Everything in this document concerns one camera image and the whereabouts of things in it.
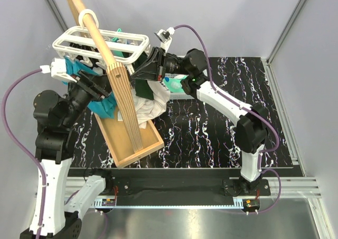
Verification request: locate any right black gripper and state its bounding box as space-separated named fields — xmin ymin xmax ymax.
xmin=130 ymin=48 xmax=190 ymax=82

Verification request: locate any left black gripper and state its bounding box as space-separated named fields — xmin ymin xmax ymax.
xmin=62 ymin=68 xmax=121 ymax=126

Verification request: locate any white plastic clip hanger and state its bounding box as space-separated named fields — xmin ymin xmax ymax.
xmin=52 ymin=9 xmax=149 ymax=67

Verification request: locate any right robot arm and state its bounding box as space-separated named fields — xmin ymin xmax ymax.
xmin=132 ymin=47 xmax=268 ymax=195

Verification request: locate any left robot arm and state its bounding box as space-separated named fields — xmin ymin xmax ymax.
xmin=20 ymin=70 xmax=114 ymax=238

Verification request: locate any teal cloth garment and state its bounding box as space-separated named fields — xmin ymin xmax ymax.
xmin=64 ymin=57 xmax=117 ymax=118

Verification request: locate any green white sock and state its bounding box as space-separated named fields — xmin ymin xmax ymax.
xmin=132 ymin=52 xmax=171 ymax=130

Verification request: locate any grey plastic basket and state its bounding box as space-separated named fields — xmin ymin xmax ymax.
xmin=166 ymin=55 xmax=196 ymax=100

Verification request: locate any wooden tray base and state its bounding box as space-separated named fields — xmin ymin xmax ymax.
xmin=95 ymin=115 xmax=164 ymax=168

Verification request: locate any black marbled mat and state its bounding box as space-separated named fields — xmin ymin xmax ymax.
xmin=70 ymin=56 xmax=304 ymax=169

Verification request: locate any wooden pole stand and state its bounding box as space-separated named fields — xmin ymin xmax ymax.
xmin=71 ymin=0 xmax=143 ymax=151

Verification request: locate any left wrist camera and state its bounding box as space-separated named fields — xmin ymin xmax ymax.
xmin=40 ymin=58 xmax=76 ymax=83

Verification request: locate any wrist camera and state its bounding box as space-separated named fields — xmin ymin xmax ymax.
xmin=40 ymin=58 xmax=76 ymax=83
xmin=154 ymin=27 xmax=175 ymax=52

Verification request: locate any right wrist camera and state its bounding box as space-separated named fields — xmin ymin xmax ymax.
xmin=154 ymin=27 xmax=175 ymax=52

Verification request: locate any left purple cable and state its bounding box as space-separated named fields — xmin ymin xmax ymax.
xmin=4 ymin=68 xmax=48 ymax=239

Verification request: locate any purple cable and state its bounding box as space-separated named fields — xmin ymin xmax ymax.
xmin=171 ymin=24 xmax=282 ymax=215
xmin=4 ymin=68 xmax=48 ymax=239

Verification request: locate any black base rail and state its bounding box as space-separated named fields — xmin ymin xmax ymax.
xmin=71 ymin=167 xmax=270 ymax=197

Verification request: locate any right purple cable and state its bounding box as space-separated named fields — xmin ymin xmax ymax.
xmin=171 ymin=24 xmax=282 ymax=215

